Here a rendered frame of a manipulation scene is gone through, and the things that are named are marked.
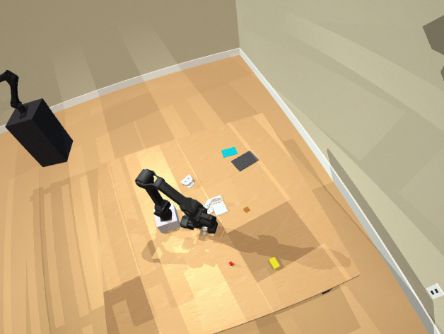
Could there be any cyan flat rectangular plate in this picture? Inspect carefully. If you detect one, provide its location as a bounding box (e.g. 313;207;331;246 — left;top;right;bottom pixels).
221;147;238;158

